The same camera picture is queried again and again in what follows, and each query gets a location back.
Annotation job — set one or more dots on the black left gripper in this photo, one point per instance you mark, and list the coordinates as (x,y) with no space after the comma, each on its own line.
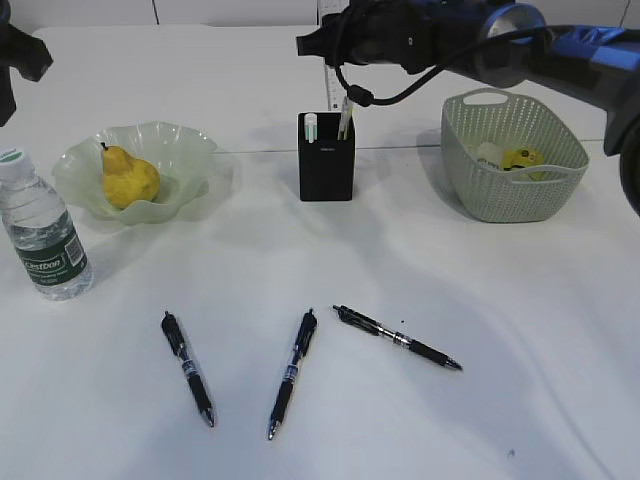
(25,53)

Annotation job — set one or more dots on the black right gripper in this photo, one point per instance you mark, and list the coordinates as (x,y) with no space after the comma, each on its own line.
(412,34)

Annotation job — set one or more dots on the clear plastic ruler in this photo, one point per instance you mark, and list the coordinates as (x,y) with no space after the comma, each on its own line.
(333,87)

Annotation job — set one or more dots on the yellow-green utility knife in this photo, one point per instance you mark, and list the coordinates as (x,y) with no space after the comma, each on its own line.
(345,118)

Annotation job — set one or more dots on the teal white utility knife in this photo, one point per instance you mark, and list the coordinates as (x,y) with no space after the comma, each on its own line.
(310,125)

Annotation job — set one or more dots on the clear plastic water bottle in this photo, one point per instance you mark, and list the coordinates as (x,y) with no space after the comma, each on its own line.
(41,230)

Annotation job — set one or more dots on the yellow pear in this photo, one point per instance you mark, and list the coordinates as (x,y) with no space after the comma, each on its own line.
(126,178)

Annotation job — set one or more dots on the yellow white waste paper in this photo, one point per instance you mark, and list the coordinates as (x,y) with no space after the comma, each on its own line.
(500,159)

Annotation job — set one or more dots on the blue black gel pen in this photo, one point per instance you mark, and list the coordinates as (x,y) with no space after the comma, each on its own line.
(299,351)

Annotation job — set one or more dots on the blue black right robot arm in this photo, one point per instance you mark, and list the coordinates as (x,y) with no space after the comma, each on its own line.
(499,44)

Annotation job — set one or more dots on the black square pen holder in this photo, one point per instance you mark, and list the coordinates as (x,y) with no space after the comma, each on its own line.
(326,167)

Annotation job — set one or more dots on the pale green wavy glass plate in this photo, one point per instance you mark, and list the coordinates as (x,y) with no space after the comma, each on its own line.
(183,157)

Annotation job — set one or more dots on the green woven plastic basket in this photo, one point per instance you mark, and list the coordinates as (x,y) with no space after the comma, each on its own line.
(511,121)

